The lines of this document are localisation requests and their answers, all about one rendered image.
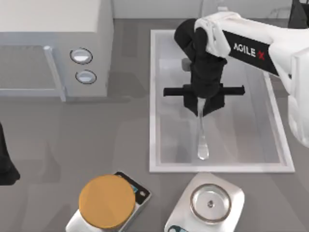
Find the white sink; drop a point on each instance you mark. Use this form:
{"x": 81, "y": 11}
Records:
{"x": 253, "y": 135}

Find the white scale with silver pan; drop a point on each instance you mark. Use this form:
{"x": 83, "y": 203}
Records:
{"x": 236, "y": 193}

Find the silver round pan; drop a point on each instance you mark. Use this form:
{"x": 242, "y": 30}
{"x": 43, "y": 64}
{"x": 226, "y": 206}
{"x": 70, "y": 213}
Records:
{"x": 210, "y": 202}

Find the white scale with dark display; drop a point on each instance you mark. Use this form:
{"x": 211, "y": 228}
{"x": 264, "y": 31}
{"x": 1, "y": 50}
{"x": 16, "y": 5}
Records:
{"x": 142, "y": 193}

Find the small microwave knob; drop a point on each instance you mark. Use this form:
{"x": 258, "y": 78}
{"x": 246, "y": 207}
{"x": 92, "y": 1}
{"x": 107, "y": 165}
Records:
{"x": 86, "y": 76}

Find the large microwave knob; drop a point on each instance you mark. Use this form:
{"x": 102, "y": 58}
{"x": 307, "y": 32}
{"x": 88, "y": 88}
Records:
{"x": 81, "y": 56}

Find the orange round disc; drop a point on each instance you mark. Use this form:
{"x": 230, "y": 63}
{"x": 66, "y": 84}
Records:
{"x": 107, "y": 201}

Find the pale microwave oven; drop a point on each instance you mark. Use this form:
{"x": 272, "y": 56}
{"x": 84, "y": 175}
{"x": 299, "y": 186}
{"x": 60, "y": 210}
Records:
{"x": 48, "y": 21}

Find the microwave oven door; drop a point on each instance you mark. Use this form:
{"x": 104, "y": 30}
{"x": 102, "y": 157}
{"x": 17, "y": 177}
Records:
{"x": 24, "y": 70}

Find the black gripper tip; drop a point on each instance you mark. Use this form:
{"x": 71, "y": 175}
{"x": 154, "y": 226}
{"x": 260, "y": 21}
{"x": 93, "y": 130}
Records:
{"x": 6, "y": 164}

